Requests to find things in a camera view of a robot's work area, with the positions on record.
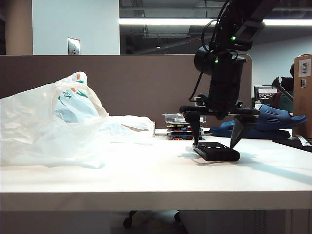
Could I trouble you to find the black background monitor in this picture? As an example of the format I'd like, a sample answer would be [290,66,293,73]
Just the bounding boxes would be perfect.
[253,85,279,106]

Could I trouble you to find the colourful flat card box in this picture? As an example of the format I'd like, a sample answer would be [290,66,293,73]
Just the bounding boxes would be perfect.
[168,128,204,133]
[166,123,204,129]
[167,132,204,141]

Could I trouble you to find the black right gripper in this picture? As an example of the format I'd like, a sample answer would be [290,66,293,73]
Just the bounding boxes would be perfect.
[179,56,260,150]

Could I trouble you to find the black power bank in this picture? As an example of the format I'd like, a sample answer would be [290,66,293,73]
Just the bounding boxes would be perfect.
[192,142,240,162]

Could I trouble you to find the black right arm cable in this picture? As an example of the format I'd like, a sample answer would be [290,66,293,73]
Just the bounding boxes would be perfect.
[189,70,205,103]

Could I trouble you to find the white paper strip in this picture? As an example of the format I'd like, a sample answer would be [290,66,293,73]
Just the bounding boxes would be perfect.
[295,135,311,147]

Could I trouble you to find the white plastic shopping bag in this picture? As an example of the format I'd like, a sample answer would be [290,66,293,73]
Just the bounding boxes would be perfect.
[0,71,156,169]

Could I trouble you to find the metal wall switch plate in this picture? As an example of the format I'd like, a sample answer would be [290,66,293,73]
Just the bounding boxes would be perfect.
[67,38,81,56]

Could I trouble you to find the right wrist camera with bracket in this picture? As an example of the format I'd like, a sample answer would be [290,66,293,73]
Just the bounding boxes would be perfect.
[235,19,266,52]

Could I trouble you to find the navy blue rubber slipper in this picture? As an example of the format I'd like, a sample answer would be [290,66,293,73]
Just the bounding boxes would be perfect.
[209,119,291,140]
[248,104,308,132]

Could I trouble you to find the brown desk partition panel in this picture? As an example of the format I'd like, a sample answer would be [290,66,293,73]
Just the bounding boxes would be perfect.
[0,54,253,130]

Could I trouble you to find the brown cardboard box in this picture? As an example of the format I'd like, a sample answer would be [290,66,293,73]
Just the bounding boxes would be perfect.
[292,54,312,137]

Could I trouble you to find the black table mat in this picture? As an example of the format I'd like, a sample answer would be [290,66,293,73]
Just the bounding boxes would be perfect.
[272,136,312,154]

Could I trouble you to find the seated person in background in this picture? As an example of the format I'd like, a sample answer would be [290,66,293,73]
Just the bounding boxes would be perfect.
[271,63,295,114]

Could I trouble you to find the long ceiling light strip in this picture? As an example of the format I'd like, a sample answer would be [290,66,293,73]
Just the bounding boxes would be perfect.
[118,18,312,27]

